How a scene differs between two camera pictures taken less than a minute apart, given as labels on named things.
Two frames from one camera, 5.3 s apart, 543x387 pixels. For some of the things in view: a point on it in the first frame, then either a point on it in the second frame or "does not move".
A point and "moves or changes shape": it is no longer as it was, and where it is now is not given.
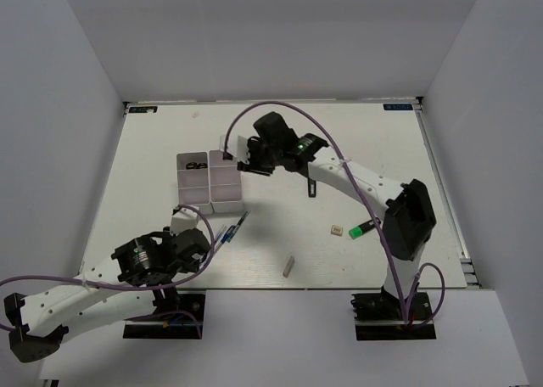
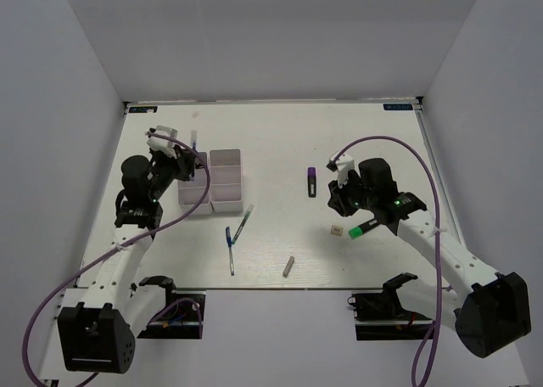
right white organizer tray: (225, 183) does not move
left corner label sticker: (142, 109) does not move
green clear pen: (238, 224) moves or changes shape
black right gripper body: (263, 159) → (352, 196)
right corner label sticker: (398, 106) does not move
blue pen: (217, 238) → (194, 142)
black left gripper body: (194, 266) → (168, 169)
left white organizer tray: (193, 181) does not move
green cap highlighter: (356, 232) does not move
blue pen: (226, 238) → (228, 239)
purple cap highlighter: (311, 187) does not move
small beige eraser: (337, 230) does not move
